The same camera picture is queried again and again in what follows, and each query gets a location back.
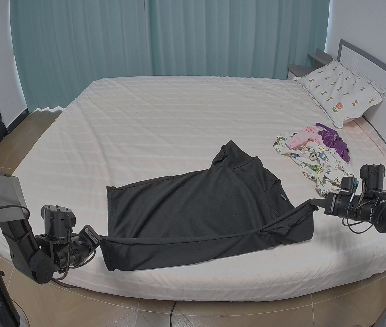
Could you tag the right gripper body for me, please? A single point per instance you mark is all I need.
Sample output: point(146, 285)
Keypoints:
point(343, 206)

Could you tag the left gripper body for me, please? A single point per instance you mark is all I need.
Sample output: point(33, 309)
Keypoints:
point(80, 252)

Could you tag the black T-shirt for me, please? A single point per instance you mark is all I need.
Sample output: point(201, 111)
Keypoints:
point(179, 209)

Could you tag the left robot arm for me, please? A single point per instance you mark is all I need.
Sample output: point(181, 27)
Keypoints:
point(19, 247)

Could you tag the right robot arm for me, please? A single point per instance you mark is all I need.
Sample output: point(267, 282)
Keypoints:
point(371, 177)

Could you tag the bed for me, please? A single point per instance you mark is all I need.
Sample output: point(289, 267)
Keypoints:
point(179, 121)

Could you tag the white printed pyjama top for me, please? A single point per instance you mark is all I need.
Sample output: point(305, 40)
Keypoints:
point(319, 165)

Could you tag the purple satin garment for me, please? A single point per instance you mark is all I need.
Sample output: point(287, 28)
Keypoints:
point(332, 140)

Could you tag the pink garment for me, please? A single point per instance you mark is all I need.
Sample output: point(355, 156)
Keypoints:
point(303, 138)

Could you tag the white printed pillow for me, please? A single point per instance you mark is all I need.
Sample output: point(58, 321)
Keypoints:
point(336, 90)

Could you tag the grey bedside table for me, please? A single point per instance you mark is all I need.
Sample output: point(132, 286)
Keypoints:
point(298, 72)

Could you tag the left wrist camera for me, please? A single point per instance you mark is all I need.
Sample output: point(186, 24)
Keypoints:
point(90, 237)

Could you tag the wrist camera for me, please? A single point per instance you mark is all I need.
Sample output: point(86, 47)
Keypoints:
point(347, 184)
point(90, 237)

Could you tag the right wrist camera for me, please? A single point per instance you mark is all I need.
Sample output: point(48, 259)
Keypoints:
point(347, 184)

